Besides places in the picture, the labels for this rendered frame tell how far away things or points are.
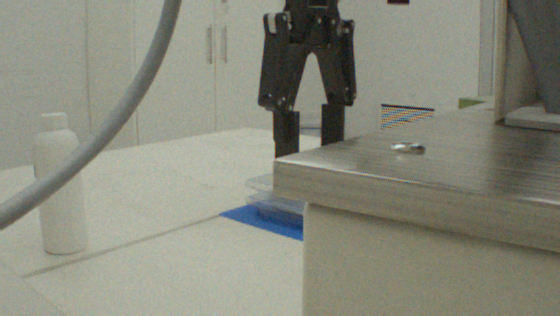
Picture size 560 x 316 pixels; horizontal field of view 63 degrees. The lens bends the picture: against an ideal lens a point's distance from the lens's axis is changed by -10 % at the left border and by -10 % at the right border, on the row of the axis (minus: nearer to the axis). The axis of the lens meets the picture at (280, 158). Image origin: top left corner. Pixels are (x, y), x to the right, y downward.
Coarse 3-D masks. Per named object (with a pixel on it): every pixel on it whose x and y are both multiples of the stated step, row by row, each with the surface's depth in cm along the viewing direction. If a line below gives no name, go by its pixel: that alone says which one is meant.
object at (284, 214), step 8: (248, 200) 63; (256, 200) 62; (264, 208) 61; (272, 208) 60; (280, 208) 59; (272, 216) 62; (280, 216) 61; (288, 216) 60; (296, 216) 58; (296, 224) 60
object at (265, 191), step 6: (246, 180) 63; (246, 186) 63; (252, 186) 62; (258, 186) 61; (264, 186) 61; (270, 186) 60; (258, 192) 63; (264, 192) 62; (270, 192) 60; (264, 198) 63; (270, 198) 62; (276, 198) 61; (282, 198) 60; (288, 204) 60; (294, 204) 59; (300, 204) 59
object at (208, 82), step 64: (128, 0) 206; (192, 0) 231; (256, 0) 264; (128, 64) 212; (192, 64) 237; (256, 64) 271; (128, 128) 219; (192, 128) 243; (256, 128) 278; (320, 128) 306
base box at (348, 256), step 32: (320, 224) 10; (352, 224) 9; (384, 224) 9; (320, 256) 10; (352, 256) 10; (384, 256) 9; (416, 256) 9; (448, 256) 8; (480, 256) 8; (512, 256) 8; (544, 256) 7; (320, 288) 10; (352, 288) 10; (384, 288) 9; (416, 288) 9; (448, 288) 8; (480, 288) 8; (512, 288) 8; (544, 288) 7
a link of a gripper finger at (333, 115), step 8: (328, 104) 60; (336, 104) 60; (328, 112) 60; (336, 112) 59; (344, 112) 59; (328, 120) 60; (336, 120) 59; (344, 120) 59; (328, 128) 60; (336, 128) 60; (344, 128) 60; (328, 136) 61; (336, 136) 60; (328, 144) 61
